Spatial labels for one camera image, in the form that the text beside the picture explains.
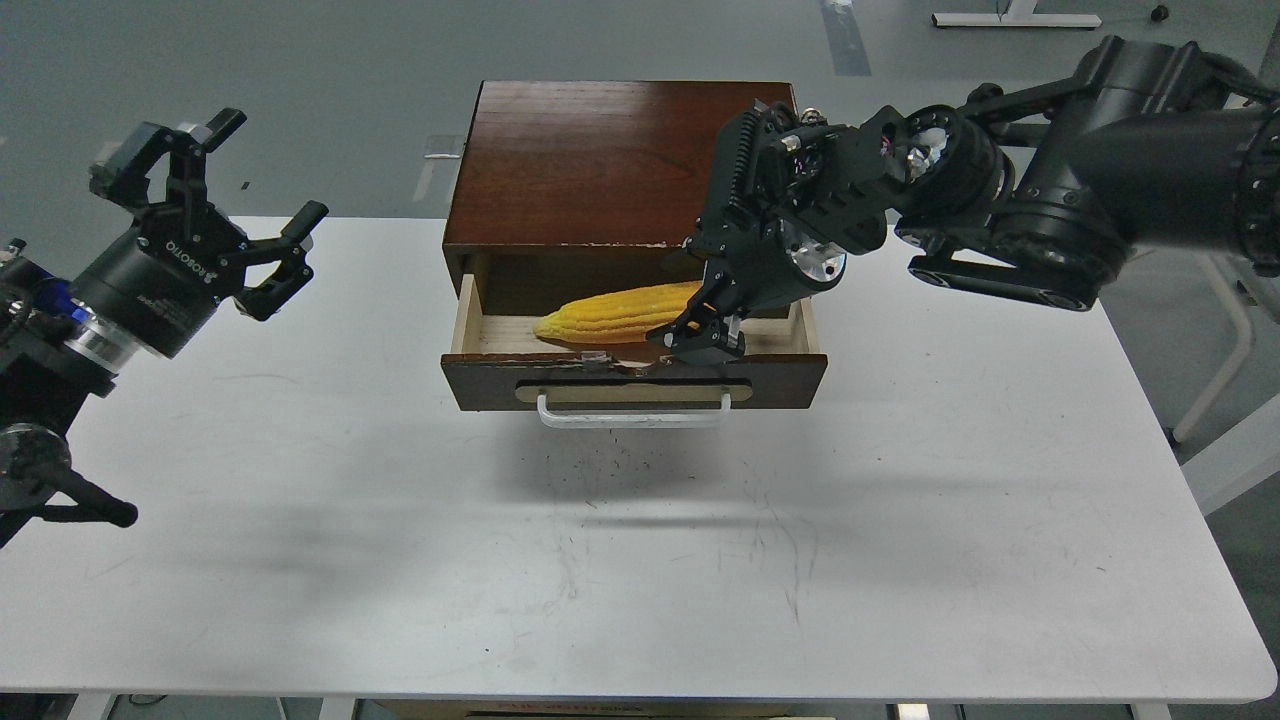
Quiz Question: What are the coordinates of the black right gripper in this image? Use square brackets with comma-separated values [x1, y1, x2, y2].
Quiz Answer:
[645, 102, 906, 363]

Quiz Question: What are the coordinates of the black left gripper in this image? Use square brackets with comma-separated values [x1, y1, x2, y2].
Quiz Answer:
[68, 108, 330, 359]

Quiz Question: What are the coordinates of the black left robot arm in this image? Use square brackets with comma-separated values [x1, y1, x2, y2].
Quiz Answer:
[1, 108, 328, 541]

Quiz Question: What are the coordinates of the white table base background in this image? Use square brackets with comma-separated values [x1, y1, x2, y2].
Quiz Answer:
[931, 1, 1103, 31]

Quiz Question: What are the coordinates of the yellow corn cob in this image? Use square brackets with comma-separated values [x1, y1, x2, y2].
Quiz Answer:
[532, 281, 701, 345]

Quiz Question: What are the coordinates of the dark wooden cabinet box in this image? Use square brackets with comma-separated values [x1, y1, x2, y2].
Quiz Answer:
[442, 79, 794, 316]

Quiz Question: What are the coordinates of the white frame stand right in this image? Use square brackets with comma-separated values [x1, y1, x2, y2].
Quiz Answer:
[1166, 254, 1279, 518]

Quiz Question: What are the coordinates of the wooden drawer with white handle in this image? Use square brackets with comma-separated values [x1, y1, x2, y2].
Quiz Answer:
[442, 273, 828, 416]

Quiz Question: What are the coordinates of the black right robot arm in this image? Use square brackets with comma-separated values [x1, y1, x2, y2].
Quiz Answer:
[646, 36, 1279, 365]

